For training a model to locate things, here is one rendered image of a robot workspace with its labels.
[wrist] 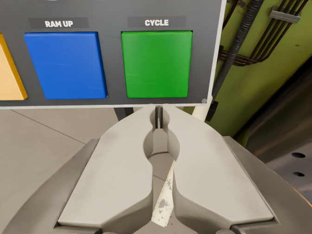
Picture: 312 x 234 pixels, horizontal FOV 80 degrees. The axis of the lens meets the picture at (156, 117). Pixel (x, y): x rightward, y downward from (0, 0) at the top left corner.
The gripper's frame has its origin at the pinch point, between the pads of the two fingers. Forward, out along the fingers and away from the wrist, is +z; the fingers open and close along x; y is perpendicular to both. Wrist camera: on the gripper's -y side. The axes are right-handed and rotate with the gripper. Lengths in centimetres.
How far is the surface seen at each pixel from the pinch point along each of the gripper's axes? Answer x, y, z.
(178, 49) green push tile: 2.4, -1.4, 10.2
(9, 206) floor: -83, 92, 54
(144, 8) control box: -1.1, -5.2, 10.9
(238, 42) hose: 20.0, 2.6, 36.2
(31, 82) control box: -14.9, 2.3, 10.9
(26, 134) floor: -87, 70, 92
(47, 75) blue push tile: -12.3, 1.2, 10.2
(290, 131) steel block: 32.2, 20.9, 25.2
